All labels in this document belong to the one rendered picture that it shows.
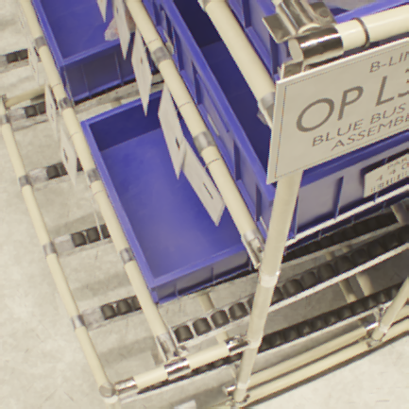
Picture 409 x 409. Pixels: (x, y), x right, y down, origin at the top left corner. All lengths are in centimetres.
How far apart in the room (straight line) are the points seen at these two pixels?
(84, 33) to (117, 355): 91
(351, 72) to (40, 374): 170
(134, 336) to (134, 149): 76
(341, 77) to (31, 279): 175
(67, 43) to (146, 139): 32
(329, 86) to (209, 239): 87
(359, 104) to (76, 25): 115
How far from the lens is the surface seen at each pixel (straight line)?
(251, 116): 147
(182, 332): 167
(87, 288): 250
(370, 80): 94
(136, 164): 181
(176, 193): 177
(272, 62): 101
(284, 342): 204
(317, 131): 98
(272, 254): 128
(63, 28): 202
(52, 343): 246
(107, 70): 186
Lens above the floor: 232
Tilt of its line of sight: 64 degrees down
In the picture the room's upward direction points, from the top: 1 degrees clockwise
